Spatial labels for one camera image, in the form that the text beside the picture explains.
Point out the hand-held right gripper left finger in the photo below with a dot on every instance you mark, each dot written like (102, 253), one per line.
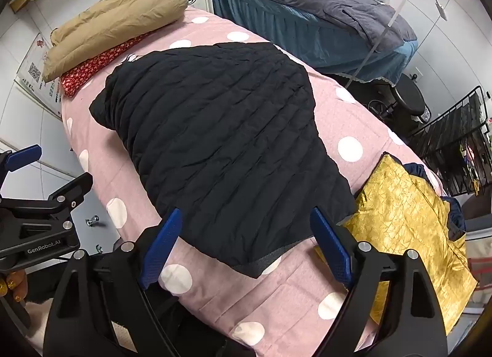
(163, 241)

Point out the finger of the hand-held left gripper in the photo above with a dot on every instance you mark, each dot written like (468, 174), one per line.
(25, 158)
(75, 188)

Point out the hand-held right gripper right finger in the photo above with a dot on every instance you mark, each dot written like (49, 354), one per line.
(334, 249)

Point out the black quilted jacket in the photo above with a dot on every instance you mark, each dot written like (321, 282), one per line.
(223, 141)

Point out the person's left hand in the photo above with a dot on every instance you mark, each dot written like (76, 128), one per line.
(17, 284)

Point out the pink polka dot blanket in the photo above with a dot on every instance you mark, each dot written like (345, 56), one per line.
(215, 291)

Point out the gold crinkled cloth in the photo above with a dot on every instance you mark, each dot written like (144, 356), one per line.
(403, 218)

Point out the red floral pillow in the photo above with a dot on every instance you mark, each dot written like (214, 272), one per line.
(82, 72)

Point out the navy blue cloth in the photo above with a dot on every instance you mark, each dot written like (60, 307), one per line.
(457, 214)

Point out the tan pillow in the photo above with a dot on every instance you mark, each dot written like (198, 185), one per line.
(115, 22)

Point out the black round stool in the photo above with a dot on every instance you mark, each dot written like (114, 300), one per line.
(407, 95)

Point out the wall poster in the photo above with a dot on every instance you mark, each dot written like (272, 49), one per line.
(34, 68)

